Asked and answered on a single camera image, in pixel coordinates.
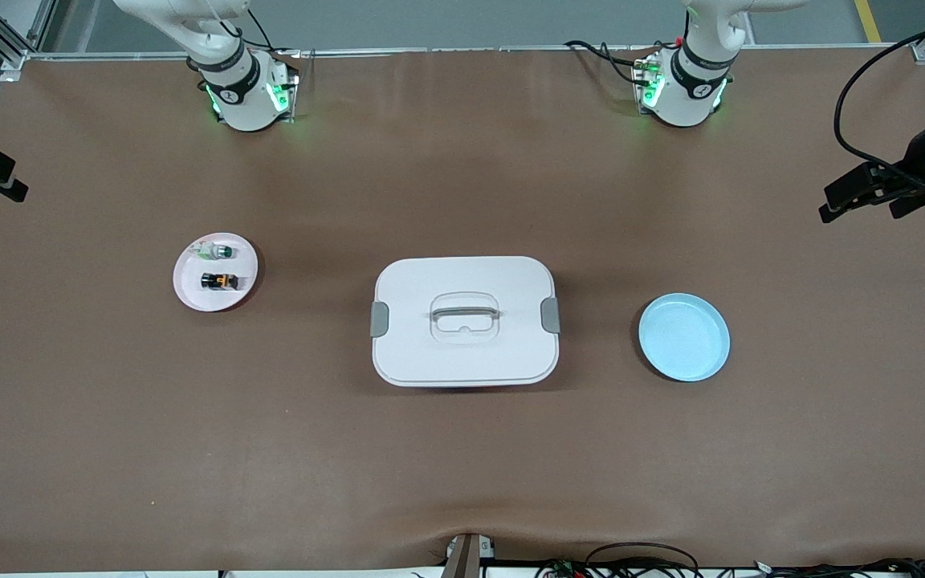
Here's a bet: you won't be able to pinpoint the light blue round plate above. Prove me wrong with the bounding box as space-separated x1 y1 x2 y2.
638 292 731 383

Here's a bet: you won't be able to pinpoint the pink round plate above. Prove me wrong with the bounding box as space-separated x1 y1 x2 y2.
173 233 260 313

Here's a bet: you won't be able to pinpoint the brown table cover sheet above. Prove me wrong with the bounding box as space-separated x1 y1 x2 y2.
0 47 925 575

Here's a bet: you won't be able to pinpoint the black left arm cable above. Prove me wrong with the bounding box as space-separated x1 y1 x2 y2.
833 0 925 193

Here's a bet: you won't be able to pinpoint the black base cables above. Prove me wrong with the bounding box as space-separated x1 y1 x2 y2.
242 8 303 59
564 36 692 85

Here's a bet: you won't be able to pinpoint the tangled cable bundle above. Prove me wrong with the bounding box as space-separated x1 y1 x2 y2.
703 556 925 578

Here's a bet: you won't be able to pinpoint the silver table edge rail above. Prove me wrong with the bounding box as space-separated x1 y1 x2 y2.
0 44 925 63

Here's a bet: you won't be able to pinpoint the black looped cable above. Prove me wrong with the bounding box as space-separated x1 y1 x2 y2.
583 542 700 578

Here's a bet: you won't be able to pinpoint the white lidded box with handle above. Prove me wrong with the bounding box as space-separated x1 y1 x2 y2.
370 256 561 389

